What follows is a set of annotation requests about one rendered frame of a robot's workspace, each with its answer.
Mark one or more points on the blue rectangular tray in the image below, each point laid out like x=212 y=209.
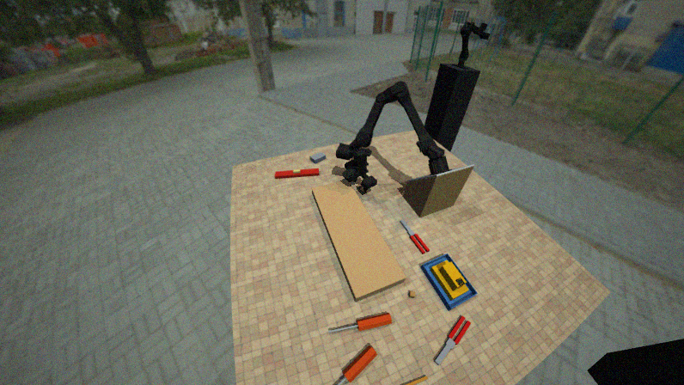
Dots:
x=437 y=287

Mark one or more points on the orange-handled awl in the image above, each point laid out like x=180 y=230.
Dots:
x=352 y=371
x=368 y=323

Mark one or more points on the long red bar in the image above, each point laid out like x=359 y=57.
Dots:
x=296 y=173

